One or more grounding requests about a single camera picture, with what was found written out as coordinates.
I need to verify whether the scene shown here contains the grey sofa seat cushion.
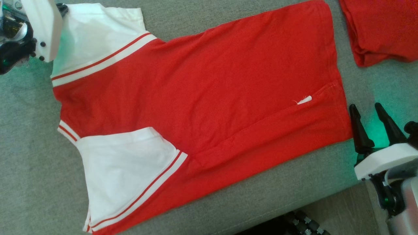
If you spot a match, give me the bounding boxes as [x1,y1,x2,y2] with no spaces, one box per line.
[0,0,418,235]

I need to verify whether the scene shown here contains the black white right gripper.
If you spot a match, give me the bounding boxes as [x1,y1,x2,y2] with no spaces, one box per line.
[349,102,418,216]

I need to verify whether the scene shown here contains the red jersey with white sleeves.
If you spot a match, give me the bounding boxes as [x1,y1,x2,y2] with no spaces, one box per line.
[51,0,354,235]

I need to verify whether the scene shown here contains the plain red garment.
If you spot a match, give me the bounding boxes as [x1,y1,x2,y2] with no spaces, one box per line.
[339,0,418,67]

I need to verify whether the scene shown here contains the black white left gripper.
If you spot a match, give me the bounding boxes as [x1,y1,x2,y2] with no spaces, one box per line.
[0,0,69,75]

